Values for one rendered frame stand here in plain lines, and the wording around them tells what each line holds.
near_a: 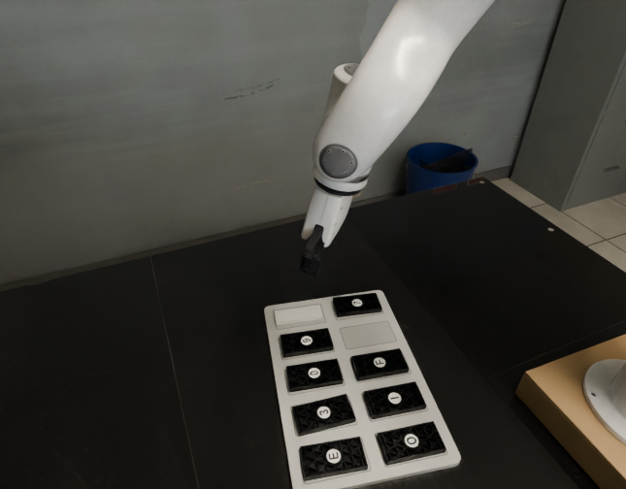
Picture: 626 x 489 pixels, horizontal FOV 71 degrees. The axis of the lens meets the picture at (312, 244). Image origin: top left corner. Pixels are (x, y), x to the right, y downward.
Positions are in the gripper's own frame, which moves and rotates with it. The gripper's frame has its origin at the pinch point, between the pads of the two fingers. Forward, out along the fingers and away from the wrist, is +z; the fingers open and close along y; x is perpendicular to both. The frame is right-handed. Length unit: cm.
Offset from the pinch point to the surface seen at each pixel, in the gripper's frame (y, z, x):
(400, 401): 9.3, 16.3, 22.5
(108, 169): -84, 77, -127
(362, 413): 13.3, 18.6, 17.3
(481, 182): -79, 16, 29
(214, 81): -123, 35, -94
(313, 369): 8.7, 19.5, 6.4
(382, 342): -3.3, 18.6, 16.6
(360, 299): -12.1, 18.8, 9.1
